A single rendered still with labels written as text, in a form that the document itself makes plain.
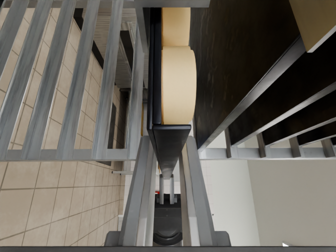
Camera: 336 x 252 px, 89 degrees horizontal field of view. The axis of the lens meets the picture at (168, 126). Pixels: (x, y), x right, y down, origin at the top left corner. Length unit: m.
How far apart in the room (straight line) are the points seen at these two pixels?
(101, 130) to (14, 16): 0.57
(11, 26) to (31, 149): 0.48
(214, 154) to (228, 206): 3.94
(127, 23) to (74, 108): 1.84
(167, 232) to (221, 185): 3.94
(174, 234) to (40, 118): 0.48
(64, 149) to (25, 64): 0.33
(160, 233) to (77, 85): 0.48
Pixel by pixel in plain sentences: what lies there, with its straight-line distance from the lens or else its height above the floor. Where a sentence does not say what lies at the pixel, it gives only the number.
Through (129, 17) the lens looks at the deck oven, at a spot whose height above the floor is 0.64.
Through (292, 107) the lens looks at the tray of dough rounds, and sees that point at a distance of 0.29.
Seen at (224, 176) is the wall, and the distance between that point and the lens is 4.38.
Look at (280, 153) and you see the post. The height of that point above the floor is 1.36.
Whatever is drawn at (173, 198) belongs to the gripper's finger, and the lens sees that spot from 0.41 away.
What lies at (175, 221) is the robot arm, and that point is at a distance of 0.43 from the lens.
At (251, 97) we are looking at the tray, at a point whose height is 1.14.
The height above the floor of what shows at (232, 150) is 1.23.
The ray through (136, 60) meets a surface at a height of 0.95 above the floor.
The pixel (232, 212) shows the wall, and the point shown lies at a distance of 4.45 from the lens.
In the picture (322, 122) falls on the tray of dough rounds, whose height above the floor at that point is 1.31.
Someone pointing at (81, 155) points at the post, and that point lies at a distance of 0.53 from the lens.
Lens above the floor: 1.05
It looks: 1 degrees up
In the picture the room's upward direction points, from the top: 90 degrees clockwise
